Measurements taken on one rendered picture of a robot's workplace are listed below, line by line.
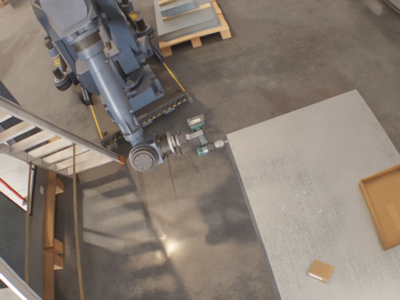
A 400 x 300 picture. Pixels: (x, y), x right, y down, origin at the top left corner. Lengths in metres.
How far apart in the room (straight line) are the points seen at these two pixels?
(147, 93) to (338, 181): 1.84
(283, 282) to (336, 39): 2.82
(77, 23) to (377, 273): 2.01
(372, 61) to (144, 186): 2.56
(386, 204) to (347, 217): 0.25
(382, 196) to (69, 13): 1.95
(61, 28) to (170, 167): 1.63
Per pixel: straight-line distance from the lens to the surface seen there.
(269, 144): 2.05
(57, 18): 1.84
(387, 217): 1.87
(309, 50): 3.66
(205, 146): 2.08
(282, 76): 3.36
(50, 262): 2.90
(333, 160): 1.98
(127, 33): 2.42
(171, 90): 3.12
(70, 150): 2.63
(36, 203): 3.06
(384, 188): 1.94
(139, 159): 2.05
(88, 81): 2.78
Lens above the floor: 2.32
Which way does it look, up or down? 51 degrees down
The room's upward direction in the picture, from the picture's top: 24 degrees counter-clockwise
